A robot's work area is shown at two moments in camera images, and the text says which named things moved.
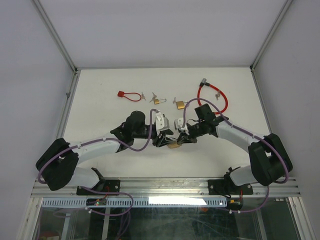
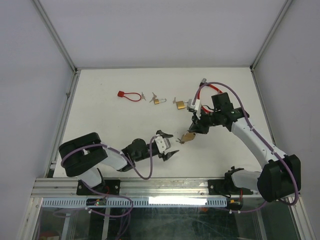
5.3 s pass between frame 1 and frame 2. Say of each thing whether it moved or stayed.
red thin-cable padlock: stayed
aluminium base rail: stayed
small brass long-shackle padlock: stayed
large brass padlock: moved
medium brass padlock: stayed
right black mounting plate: stayed
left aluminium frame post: stayed
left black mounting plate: stayed
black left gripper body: moved
